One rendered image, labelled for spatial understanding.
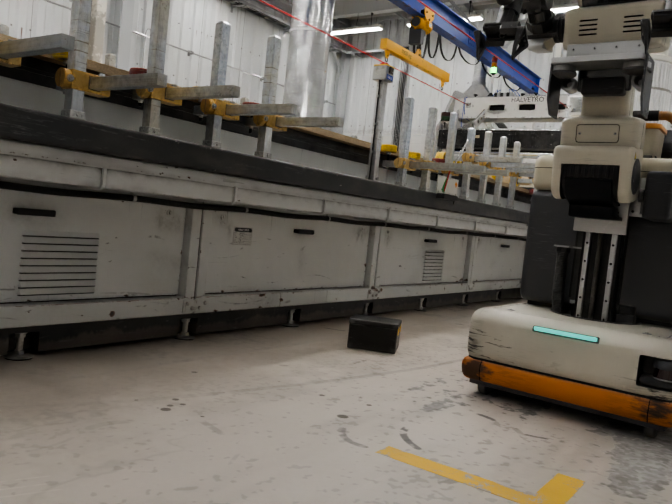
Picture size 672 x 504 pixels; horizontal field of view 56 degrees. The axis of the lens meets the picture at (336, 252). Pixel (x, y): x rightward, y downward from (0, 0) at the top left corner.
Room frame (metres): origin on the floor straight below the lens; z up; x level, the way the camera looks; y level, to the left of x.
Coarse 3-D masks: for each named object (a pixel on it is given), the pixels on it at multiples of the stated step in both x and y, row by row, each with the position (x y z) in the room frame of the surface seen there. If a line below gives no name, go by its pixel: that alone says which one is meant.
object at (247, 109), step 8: (248, 104) 2.06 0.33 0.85; (256, 104) 2.04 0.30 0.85; (264, 104) 2.02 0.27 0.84; (272, 104) 2.00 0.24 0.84; (280, 104) 1.98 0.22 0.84; (288, 104) 1.96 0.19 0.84; (200, 112) 2.18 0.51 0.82; (232, 112) 2.10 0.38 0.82; (240, 112) 2.08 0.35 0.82; (248, 112) 2.06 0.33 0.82; (256, 112) 2.04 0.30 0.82; (264, 112) 2.02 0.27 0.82; (272, 112) 2.00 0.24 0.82; (280, 112) 1.98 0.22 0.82; (288, 112) 1.96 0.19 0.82; (296, 112) 1.98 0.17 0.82
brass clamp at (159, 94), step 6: (138, 90) 1.88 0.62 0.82; (144, 90) 1.86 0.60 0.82; (150, 90) 1.86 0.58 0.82; (156, 90) 1.89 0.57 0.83; (162, 90) 1.90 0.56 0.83; (144, 96) 1.87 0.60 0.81; (150, 96) 1.87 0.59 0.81; (156, 96) 1.89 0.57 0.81; (162, 96) 1.90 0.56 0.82; (162, 102) 1.94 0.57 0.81; (168, 102) 1.93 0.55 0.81; (174, 102) 1.94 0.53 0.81; (180, 102) 1.96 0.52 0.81
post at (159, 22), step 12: (156, 0) 1.89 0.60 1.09; (168, 0) 1.91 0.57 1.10; (156, 12) 1.89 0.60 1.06; (168, 12) 1.91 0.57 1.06; (156, 24) 1.89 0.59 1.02; (156, 36) 1.88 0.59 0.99; (156, 48) 1.88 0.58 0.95; (156, 60) 1.89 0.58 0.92; (144, 108) 1.90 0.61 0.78; (156, 108) 1.90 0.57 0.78; (144, 120) 1.90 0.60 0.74; (156, 120) 1.90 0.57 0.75
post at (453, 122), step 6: (450, 114) 3.53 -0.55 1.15; (456, 114) 3.52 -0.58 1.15; (450, 120) 3.53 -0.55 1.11; (456, 120) 3.53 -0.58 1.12; (450, 126) 3.53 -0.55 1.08; (456, 126) 3.53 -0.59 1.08; (450, 132) 3.53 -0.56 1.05; (456, 132) 3.54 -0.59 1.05; (450, 138) 3.52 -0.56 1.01; (450, 144) 3.52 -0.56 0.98; (450, 150) 3.52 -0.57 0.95; (450, 156) 3.52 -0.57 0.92; (450, 162) 3.52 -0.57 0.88; (444, 174) 3.53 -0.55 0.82; (450, 174) 3.53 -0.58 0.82
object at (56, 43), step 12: (48, 36) 1.37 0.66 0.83; (60, 36) 1.35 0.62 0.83; (72, 36) 1.36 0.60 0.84; (0, 48) 1.49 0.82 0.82; (12, 48) 1.46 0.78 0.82; (24, 48) 1.43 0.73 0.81; (36, 48) 1.40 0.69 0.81; (48, 48) 1.37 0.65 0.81; (60, 48) 1.36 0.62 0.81; (72, 48) 1.37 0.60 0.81
